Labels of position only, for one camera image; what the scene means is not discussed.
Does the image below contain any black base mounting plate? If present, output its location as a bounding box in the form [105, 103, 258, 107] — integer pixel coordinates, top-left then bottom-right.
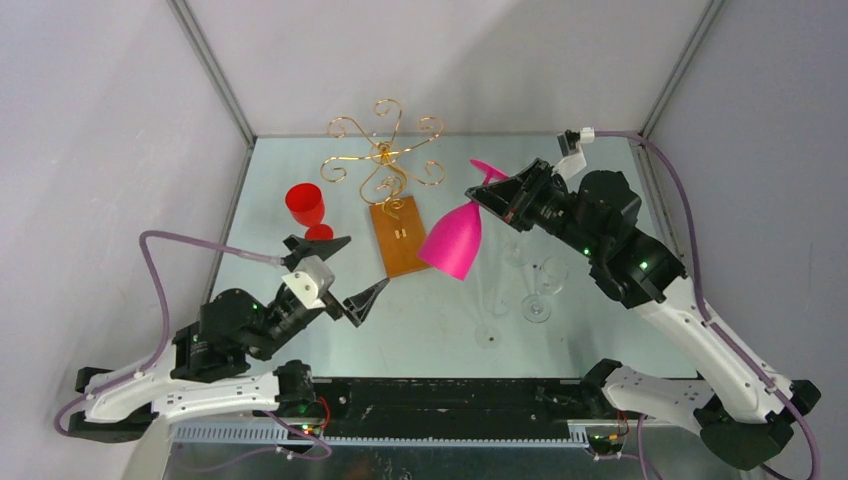
[314, 377, 620, 441]

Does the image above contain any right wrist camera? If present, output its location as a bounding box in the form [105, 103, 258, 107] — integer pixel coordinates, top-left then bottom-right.
[554, 127, 596, 180]

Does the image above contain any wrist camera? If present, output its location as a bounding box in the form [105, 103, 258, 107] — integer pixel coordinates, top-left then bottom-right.
[282, 256, 336, 310]
[554, 127, 596, 180]

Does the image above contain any pink wine glass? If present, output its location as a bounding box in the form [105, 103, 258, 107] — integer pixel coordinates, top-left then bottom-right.
[417, 196, 482, 282]

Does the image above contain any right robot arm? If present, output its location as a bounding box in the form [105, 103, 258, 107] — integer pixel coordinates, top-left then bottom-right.
[466, 160, 821, 471]

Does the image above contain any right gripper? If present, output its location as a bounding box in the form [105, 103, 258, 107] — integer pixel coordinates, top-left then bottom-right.
[466, 159, 603, 261]

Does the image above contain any red wine glass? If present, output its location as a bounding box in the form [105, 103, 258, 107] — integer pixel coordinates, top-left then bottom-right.
[285, 183, 335, 240]

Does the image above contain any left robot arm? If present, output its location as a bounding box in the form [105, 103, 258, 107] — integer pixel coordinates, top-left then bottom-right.
[54, 230, 390, 443]

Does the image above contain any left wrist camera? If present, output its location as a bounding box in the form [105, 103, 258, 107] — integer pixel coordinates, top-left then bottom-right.
[282, 256, 336, 310]

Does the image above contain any clear wine glass upright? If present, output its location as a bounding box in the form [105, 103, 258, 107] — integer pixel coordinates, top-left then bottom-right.
[521, 256, 569, 324]

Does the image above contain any gold rack wooden base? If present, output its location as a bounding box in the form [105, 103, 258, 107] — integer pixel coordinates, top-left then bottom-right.
[319, 98, 446, 278]

